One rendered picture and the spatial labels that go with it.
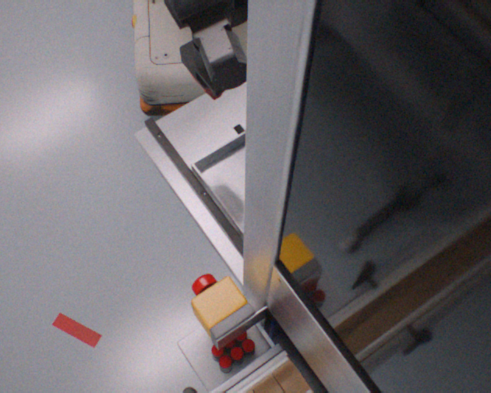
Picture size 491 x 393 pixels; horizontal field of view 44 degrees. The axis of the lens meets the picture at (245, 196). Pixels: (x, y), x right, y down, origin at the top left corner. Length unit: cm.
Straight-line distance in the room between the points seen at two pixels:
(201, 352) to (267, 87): 67
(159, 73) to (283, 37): 168
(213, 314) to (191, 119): 47
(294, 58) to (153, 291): 166
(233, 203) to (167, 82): 100
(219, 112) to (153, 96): 91
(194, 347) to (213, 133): 42
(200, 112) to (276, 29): 85
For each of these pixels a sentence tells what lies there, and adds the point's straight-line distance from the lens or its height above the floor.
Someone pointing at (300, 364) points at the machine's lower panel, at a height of 88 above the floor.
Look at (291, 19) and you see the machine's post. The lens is 40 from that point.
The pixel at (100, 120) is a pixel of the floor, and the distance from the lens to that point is 235.
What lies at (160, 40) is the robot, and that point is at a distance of 216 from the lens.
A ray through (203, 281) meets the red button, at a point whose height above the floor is 101.
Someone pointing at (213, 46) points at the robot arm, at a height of 129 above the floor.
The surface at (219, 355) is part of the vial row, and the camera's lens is 102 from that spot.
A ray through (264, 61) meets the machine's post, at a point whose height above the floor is 156.
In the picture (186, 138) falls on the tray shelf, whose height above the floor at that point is 88.
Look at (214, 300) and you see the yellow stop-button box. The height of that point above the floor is 103.
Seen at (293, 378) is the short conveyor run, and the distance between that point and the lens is 101.
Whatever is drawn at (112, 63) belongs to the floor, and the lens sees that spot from 249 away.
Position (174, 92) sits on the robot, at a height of 20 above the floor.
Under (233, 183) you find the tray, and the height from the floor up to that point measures 88.
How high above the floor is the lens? 193
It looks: 64 degrees down
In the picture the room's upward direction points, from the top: 1 degrees clockwise
